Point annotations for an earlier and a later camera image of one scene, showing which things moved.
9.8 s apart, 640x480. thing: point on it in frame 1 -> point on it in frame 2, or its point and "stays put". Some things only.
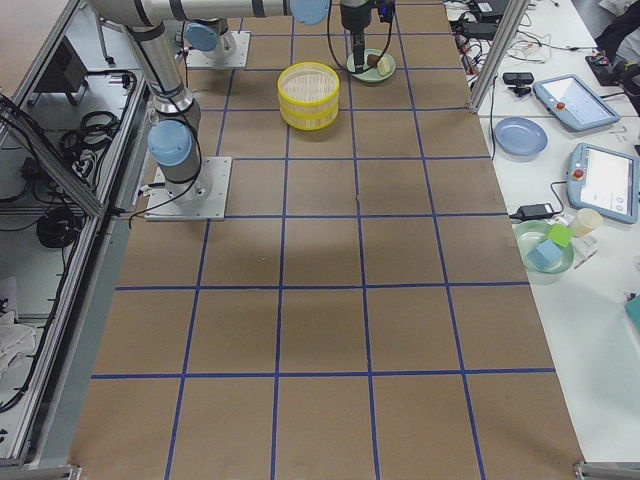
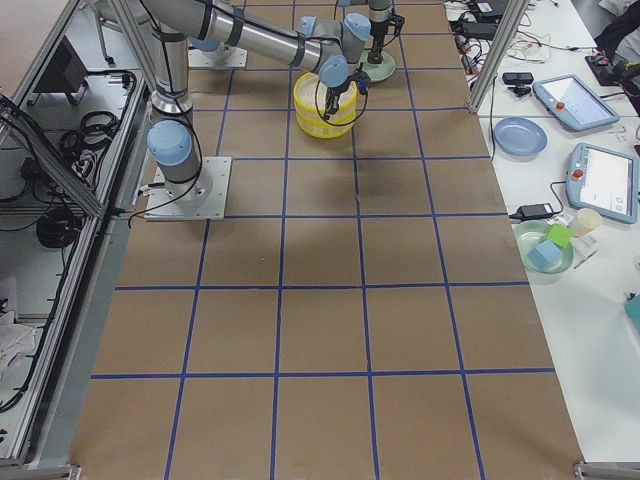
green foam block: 561,235 stays put
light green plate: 378,65 stays put
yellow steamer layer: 309,117 -> 325,130
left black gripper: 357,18 -> 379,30
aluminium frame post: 509,28 stays put
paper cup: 587,220 stays put
